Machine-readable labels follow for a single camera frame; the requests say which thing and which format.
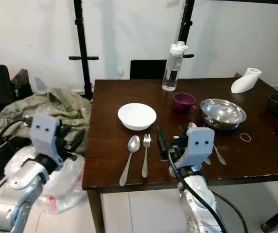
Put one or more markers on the black slanted stand pole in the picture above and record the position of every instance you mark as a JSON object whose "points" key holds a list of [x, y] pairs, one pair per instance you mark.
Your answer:
{"points": [[185, 19]]}

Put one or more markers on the black chair back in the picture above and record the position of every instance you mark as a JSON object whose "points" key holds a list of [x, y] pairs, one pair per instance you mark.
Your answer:
{"points": [[146, 69]]}

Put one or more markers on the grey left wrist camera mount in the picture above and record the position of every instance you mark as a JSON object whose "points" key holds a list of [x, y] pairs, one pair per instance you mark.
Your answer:
{"points": [[44, 133]]}

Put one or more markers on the clear water bottle white lid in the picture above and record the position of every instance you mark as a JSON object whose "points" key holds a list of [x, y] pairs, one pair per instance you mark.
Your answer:
{"points": [[173, 68]]}

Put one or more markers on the small silver spoon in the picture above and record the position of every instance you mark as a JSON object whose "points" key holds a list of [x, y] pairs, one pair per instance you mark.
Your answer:
{"points": [[192, 125]]}

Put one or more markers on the white wall outlet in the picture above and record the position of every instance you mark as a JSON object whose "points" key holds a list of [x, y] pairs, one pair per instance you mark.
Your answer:
{"points": [[120, 71]]}

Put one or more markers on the clear plastic bag red print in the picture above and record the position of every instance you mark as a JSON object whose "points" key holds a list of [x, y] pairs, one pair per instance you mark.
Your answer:
{"points": [[61, 189]]}

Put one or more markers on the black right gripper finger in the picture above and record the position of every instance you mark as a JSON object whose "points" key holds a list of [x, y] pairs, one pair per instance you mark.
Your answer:
{"points": [[162, 143], [182, 133]]}

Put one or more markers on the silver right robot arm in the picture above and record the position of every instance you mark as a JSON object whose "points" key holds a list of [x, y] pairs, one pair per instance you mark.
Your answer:
{"points": [[195, 204]]}

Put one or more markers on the black stand pole with crossbar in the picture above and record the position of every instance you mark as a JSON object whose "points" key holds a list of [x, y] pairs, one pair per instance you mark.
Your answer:
{"points": [[82, 43]]}

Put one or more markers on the purple cup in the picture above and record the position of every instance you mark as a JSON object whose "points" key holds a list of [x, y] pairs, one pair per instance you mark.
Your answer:
{"points": [[182, 102]]}

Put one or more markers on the white slanted vase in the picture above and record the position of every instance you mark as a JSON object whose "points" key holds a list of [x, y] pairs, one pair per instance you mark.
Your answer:
{"points": [[245, 81]]}

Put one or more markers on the dark small box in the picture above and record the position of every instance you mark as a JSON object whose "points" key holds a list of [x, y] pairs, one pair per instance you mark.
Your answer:
{"points": [[20, 82]]}

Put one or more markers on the silver fork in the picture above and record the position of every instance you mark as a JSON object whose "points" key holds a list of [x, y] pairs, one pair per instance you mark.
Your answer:
{"points": [[145, 155]]}

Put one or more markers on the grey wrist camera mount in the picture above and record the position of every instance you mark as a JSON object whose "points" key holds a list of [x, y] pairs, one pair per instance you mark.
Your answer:
{"points": [[199, 145], [44, 133]]}

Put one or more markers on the large silver spoon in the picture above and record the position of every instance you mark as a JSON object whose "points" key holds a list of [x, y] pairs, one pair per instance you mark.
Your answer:
{"points": [[133, 144]]}

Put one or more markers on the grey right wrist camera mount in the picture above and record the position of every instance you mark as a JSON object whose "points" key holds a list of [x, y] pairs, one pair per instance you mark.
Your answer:
{"points": [[199, 145]]}

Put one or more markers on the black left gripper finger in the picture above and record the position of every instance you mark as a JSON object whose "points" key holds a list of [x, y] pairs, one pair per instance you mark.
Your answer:
{"points": [[78, 137], [64, 133]]}

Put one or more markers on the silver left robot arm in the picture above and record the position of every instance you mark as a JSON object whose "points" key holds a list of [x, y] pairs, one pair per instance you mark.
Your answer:
{"points": [[20, 187]]}

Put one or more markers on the shiny metal bowl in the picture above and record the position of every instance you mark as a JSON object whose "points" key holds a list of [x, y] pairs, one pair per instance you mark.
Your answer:
{"points": [[223, 114]]}

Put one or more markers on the dark brown wooden table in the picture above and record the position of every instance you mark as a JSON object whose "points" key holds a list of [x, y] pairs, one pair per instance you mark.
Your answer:
{"points": [[255, 155]]}

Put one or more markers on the white bowl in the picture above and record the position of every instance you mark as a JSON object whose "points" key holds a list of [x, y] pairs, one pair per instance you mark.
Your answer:
{"points": [[136, 116]]}

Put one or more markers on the olive green crumpled cloth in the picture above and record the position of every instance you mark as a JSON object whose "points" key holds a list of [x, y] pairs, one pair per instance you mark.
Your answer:
{"points": [[42, 104]]}

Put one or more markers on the tan rubber band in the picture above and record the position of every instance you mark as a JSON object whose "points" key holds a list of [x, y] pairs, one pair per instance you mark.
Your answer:
{"points": [[240, 137]]}

